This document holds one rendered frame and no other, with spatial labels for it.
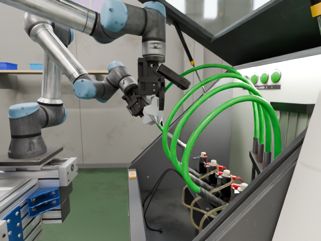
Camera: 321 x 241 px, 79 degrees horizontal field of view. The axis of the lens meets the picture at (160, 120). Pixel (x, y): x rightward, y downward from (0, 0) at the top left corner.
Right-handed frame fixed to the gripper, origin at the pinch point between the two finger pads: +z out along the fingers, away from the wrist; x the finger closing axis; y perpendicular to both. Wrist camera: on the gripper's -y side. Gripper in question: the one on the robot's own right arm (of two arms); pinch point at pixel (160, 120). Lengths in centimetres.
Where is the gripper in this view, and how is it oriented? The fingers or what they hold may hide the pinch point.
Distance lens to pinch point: 65.2
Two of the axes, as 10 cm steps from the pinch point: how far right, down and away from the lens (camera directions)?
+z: 0.0, 9.9, 1.4
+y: -9.8, 0.3, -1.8
